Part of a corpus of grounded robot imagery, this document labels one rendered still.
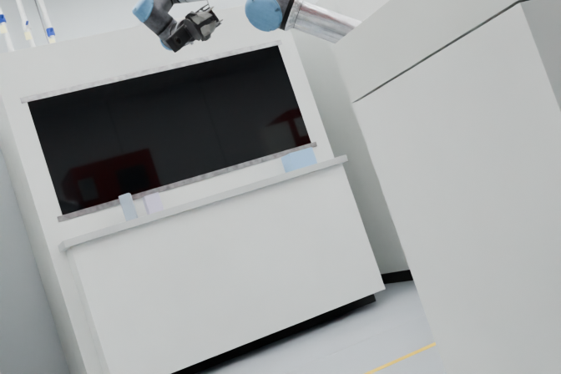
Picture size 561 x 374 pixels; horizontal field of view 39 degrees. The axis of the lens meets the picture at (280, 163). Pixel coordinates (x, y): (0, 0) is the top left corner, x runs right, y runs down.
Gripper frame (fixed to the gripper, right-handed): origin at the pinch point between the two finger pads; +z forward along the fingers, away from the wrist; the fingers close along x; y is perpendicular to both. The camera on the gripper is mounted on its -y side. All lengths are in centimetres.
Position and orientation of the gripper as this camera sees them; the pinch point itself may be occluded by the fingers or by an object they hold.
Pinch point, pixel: (209, 20)
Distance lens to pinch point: 226.1
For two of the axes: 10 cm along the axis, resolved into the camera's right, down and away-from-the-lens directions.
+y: 6.7, -6.2, 4.1
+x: 5.6, 7.9, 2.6
